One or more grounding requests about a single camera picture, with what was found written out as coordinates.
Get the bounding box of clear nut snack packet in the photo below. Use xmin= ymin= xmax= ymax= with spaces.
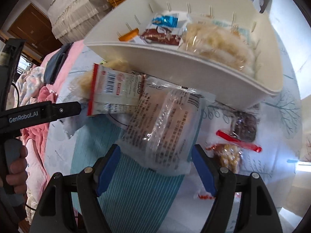
xmin=205 ymin=129 xmax=262 ymax=174

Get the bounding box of dark chocolate biscuit packet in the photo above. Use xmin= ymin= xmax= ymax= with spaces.
xmin=230 ymin=111 xmax=257 ymax=143

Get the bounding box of red white striped snack packet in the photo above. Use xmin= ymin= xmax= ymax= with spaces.
xmin=87 ymin=64 xmax=145 ymax=116

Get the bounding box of large cracker pack blue wrapper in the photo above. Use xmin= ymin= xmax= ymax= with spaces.
xmin=117 ymin=77 xmax=214 ymax=176

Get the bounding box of red brown candy packet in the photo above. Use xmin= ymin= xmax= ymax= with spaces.
xmin=140 ymin=28 xmax=181 ymax=46

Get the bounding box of blue small candy packet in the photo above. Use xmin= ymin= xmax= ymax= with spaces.
xmin=147 ymin=13 xmax=189 ymax=34

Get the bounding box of clear rice cracker packet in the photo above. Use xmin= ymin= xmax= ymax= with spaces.
xmin=179 ymin=23 xmax=255 ymax=77

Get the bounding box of white plastic storage bin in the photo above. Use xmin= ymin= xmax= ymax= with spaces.
xmin=84 ymin=0 xmax=283 ymax=110

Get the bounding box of orange and white snack bar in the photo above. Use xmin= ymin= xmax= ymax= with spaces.
xmin=119 ymin=28 xmax=147 ymax=45

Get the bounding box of left human hand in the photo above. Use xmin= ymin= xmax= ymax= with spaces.
xmin=6 ymin=145 xmax=28 ymax=195

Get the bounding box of pink quilted blanket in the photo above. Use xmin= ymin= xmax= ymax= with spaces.
xmin=17 ymin=41 xmax=84 ymax=222

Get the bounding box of white lace covered furniture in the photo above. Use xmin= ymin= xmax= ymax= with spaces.
xmin=47 ymin=0 xmax=112 ymax=44

